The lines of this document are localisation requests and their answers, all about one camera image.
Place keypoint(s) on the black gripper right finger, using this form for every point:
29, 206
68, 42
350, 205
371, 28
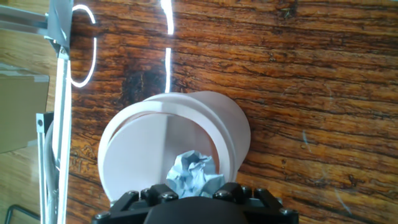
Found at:
258, 202

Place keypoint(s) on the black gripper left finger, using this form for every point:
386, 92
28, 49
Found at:
136, 202

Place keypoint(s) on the white paper ball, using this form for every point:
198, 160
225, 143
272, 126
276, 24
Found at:
192, 175

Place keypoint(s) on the white plastic cup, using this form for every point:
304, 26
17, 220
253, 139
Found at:
146, 149

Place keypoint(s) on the black bent tube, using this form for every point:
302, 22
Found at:
12, 210

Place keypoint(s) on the brown cardboard box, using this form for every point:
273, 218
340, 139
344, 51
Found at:
21, 112

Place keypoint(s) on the aluminium table frame rail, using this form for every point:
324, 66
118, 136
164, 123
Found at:
63, 109

